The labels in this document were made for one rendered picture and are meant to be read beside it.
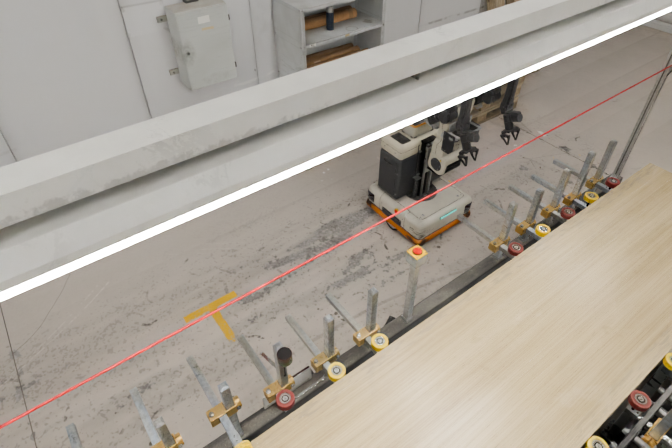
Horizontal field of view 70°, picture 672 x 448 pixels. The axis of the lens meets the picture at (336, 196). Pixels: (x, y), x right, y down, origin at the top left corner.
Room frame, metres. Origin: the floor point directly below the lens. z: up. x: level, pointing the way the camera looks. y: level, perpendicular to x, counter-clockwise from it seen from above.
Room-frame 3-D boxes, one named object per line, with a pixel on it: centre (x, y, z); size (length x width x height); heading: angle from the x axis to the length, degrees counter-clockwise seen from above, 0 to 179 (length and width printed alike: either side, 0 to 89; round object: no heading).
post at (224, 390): (0.94, 0.43, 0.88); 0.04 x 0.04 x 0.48; 36
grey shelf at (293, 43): (4.21, 0.04, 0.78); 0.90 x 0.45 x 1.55; 126
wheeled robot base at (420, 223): (3.12, -0.71, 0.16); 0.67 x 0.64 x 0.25; 36
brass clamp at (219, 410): (0.93, 0.45, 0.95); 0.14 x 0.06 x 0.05; 126
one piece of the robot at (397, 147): (3.19, -0.65, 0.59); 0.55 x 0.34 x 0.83; 126
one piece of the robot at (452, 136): (2.89, -0.88, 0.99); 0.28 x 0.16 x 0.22; 126
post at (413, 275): (1.54, -0.38, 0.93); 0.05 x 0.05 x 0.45; 36
